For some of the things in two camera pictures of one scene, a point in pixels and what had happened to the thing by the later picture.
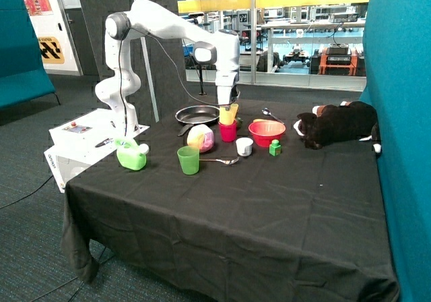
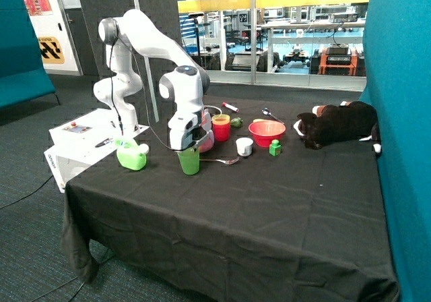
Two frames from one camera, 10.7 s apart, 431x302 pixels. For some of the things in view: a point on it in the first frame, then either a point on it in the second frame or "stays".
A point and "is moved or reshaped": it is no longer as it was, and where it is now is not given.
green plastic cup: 188,156 stays
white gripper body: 226,81 → 186,129
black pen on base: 104,142 stays
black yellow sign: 50,50 stays
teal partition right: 396,86 stays
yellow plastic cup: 227,117 is moved or reshaped
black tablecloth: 262,218 stays
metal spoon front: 228,162 stays
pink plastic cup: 229,132 → 221,132
